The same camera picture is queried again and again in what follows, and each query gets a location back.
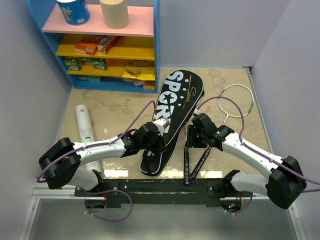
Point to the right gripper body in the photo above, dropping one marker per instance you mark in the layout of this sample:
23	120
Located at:
196	139

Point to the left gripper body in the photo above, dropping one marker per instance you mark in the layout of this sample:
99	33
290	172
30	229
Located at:
154	144

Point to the black shaft badminton racket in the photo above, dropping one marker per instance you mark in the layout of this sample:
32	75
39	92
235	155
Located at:
186	166

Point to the black racket cover bag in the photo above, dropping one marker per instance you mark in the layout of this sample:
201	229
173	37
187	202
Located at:
179	95

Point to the white shuttlecock tube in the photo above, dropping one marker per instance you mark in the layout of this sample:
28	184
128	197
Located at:
86	133

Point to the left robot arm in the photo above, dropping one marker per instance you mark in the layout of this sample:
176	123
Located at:
61	164

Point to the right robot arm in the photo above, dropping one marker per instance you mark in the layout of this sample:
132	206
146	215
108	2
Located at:
278	178

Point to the white badminton racket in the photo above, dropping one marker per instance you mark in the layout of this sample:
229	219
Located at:
236	101

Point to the yellow snack bag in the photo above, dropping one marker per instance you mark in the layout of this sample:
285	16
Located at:
141	76

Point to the green box right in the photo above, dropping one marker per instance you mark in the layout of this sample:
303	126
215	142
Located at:
100	63

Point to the blue shelf unit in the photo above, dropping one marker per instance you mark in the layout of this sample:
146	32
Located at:
138	45

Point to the green box middle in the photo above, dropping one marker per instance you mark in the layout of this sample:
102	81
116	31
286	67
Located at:
86	61

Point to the red white box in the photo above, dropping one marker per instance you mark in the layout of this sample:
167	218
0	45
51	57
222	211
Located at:
106	44

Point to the orange box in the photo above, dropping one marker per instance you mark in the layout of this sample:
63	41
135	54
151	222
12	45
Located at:
88	44

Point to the brown paper roll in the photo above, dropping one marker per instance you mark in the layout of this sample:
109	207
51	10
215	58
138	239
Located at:
115	13

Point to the blue snack canister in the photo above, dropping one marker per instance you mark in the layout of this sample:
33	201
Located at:
75	12

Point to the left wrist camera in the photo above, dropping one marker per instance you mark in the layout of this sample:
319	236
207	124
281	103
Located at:
161	123

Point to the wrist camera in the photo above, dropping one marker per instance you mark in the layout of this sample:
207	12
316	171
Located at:
196	112
161	123

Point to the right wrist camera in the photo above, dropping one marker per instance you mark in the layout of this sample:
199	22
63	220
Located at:
196	112

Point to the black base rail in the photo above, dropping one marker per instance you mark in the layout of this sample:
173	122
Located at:
207	191

